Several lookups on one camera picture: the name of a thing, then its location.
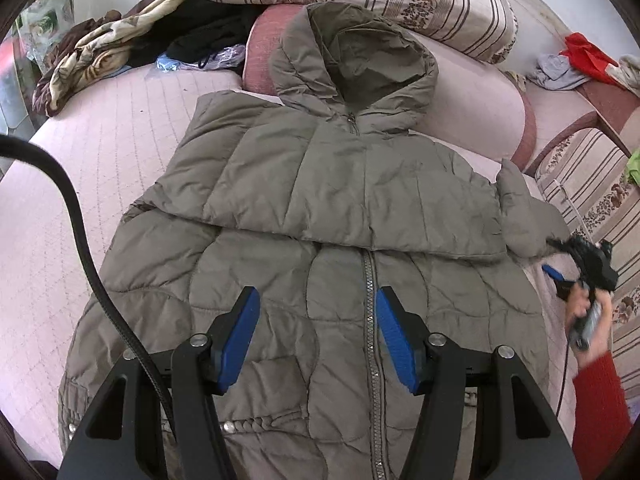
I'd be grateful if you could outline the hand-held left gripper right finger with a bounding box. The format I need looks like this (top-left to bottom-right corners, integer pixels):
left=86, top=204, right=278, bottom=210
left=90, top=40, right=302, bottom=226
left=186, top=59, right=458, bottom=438
left=375, top=286, right=583, bottom=480

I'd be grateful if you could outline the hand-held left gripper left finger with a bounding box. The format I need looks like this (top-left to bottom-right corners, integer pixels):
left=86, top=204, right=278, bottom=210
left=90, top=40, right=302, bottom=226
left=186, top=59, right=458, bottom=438
left=57, top=286, right=262, bottom=480

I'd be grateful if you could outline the olive hooded puffer jacket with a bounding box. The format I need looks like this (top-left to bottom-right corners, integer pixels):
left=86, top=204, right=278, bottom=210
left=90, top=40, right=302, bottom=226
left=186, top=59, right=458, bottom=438
left=57, top=1, right=568, bottom=480

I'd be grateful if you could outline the person's right forearm red sleeve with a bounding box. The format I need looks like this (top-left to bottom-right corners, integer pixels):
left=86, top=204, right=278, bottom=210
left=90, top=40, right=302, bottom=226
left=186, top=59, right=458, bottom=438
left=570, top=350, right=633, bottom=480

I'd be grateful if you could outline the black clothes pile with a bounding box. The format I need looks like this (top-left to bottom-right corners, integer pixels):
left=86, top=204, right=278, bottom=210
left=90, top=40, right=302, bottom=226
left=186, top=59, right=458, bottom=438
left=120, top=0, right=266, bottom=68

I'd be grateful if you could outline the person's right hand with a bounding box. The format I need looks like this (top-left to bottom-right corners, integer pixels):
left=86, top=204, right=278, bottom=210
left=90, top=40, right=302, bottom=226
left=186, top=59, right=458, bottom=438
left=565, top=284, right=614, bottom=367

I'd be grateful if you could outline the striped floral sofa cushion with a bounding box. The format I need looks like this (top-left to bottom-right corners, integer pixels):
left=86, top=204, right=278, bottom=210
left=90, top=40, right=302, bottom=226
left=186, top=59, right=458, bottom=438
left=535, top=127, right=640, bottom=386

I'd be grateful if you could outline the green cloth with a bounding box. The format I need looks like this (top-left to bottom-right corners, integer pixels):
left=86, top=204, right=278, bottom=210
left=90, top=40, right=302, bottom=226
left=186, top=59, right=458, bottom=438
left=624, top=147, right=640, bottom=186

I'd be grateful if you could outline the long pink pillow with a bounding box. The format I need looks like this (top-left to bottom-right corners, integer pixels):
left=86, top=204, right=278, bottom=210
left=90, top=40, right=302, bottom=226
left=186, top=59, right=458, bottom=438
left=242, top=4, right=537, bottom=173

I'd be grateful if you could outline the grey cloth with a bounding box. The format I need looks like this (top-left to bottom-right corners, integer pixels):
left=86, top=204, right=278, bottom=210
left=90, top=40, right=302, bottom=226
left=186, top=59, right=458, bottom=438
left=526, top=53, right=593, bottom=92

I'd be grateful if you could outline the white patterned cloth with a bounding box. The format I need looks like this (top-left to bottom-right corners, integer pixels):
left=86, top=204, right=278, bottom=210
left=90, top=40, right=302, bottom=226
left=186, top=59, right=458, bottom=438
left=611, top=54, right=640, bottom=98

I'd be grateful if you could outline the red cloth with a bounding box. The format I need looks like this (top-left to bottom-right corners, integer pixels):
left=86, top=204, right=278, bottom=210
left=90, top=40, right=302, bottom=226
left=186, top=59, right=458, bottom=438
left=559, top=32, right=623, bottom=88

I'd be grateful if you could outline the pink quilted bed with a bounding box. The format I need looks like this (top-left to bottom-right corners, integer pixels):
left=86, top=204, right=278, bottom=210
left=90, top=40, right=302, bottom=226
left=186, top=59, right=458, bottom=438
left=0, top=62, right=581, bottom=441

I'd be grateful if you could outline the clear blue plastic bag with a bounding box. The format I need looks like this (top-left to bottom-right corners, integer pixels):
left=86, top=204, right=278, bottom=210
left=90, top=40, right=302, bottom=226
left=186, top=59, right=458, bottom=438
left=156, top=44, right=248, bottom=73

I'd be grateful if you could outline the brown floral blanket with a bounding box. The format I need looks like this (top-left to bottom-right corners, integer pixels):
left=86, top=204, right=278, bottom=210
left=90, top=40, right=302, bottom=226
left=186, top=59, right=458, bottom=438
left=32, top=0, right=201, bottom=118

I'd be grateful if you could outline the black cable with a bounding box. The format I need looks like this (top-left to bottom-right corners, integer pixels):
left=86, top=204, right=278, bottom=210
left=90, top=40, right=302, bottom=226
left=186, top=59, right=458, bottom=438
left=0, top=135, right=176, bottom=431

